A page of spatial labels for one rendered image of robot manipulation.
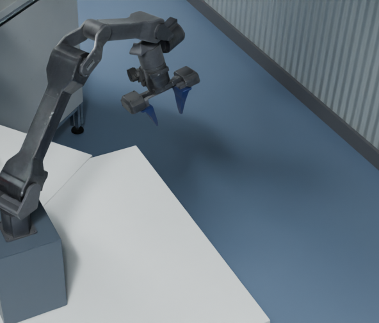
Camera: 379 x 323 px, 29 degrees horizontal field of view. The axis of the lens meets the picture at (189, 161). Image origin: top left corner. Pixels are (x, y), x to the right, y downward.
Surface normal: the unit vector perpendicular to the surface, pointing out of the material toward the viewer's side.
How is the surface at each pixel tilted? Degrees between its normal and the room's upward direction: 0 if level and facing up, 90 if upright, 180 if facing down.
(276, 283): 0
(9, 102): 90
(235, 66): 0
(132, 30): 90
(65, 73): 59
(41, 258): 90
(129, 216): 0
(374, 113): 90
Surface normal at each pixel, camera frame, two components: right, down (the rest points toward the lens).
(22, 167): -0.32, -0.30
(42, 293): 0.47, 0.56
